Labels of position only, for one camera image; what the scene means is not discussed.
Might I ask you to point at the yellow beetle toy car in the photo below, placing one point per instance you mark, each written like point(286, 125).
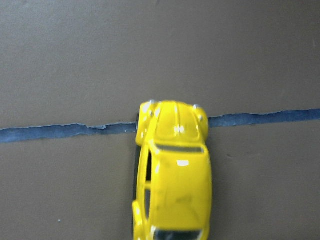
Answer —
point(173, 192)

